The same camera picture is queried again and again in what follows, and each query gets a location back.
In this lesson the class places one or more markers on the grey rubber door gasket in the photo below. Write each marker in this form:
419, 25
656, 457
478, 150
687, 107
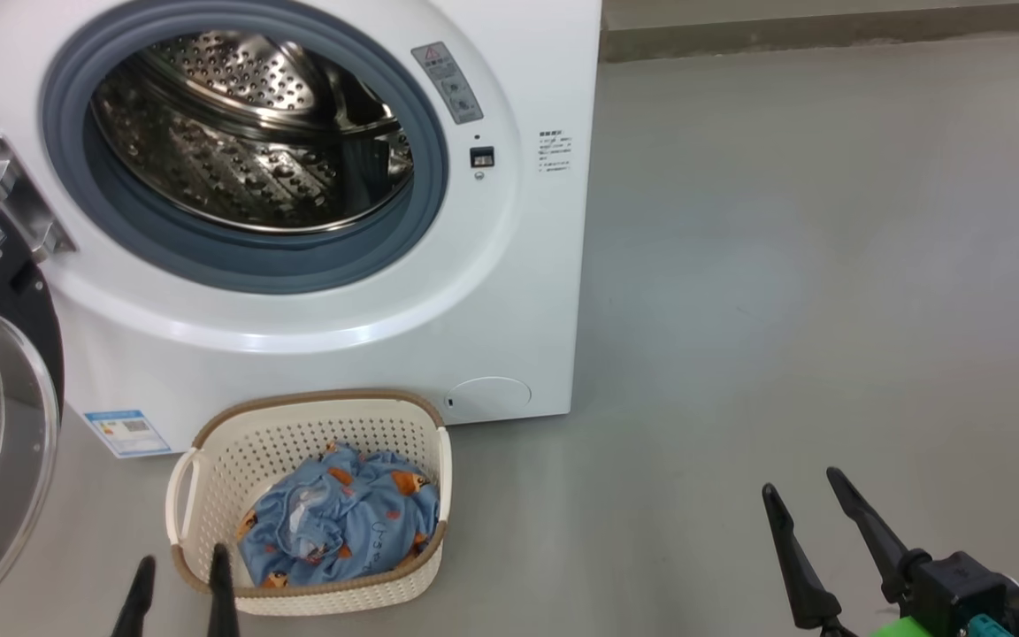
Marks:
235, 265

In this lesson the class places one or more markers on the grey warning sticker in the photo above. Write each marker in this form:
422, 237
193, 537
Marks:
448, 81

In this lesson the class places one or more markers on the white front-load washing machine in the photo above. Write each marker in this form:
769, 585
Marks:
518, 265

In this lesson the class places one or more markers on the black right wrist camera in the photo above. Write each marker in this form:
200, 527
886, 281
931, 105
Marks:
961, 584

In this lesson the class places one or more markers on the cream perforated laundry basket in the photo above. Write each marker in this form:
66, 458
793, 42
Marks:
235, 451

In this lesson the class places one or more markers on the metal door hinge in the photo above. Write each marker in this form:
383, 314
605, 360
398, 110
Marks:
19, 199

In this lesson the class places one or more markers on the round white filter cover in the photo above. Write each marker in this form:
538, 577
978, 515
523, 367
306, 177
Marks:
487, 400

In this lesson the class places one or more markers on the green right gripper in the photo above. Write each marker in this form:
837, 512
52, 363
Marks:
912, 630

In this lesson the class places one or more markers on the blue energy label sticker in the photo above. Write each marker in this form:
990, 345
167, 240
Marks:
127, 433

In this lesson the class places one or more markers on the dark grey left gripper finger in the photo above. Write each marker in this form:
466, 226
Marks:
136, 602
222, 602

